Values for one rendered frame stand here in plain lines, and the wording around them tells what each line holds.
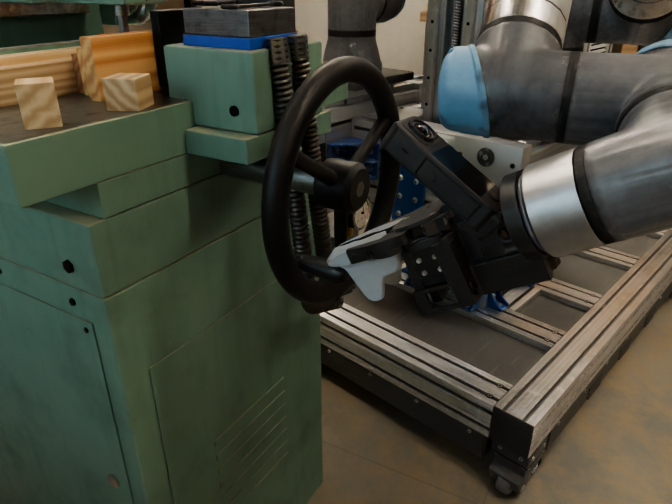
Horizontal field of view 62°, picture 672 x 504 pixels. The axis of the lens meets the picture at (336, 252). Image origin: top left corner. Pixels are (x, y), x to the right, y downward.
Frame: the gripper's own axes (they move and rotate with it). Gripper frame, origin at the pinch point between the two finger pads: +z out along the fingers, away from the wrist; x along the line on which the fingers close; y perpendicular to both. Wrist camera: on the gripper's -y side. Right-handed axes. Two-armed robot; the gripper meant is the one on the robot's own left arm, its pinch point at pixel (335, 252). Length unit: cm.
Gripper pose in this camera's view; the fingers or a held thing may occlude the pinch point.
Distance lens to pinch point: 56.0
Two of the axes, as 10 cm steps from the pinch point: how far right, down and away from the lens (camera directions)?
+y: 4.3, 8.9, 1.5
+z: -7.4, 2.5, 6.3
